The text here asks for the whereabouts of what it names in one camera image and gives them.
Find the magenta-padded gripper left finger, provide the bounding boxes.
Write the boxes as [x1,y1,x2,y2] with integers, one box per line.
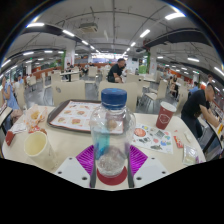
[54,144,98,189]

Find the clear blue-capped water bottle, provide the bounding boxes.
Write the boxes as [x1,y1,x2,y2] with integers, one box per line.
[89,87,137,178]

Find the ceiling air conditioner unit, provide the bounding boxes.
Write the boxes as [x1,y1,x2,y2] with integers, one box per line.
[78,22,99,33]

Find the red wallet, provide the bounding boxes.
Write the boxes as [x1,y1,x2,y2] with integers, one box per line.
[4,130,17,147]

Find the neighbouring beige table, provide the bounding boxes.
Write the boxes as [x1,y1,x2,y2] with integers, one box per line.
[203,118,224,158]
[0,104,14,134]

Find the person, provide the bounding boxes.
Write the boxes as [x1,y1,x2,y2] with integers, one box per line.
[0,76,21,111]
[107,57,127,84]
[180,82,221,139]

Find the white paper receipt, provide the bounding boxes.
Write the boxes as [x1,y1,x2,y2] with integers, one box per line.
[11,121,29,134]

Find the printed sticker sheet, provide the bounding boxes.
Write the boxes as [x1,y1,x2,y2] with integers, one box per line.
[131,123,174,155]

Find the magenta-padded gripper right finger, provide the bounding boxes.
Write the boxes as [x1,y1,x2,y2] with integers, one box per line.
[127,144,169,189]

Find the food wrapper bag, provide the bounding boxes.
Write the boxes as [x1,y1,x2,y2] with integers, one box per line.
[24,104,48,132]

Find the small red packet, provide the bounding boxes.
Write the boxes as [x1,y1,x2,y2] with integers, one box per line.
[173,134,185,149]

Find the cream paper cup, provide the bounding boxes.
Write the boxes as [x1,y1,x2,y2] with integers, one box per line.
[23,130,56,171]

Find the brown food tray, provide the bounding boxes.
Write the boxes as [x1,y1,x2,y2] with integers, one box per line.
[46,99,104,134]

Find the ceiling lights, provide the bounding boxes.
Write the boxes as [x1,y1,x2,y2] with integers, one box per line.
[0,11,224,78]

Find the beige chair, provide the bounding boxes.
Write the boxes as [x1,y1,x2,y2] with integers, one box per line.
[97,80,139,113]
[51,79,87,107]

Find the red paper cup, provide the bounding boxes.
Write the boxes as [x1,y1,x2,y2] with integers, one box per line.
[155,101,178,131]

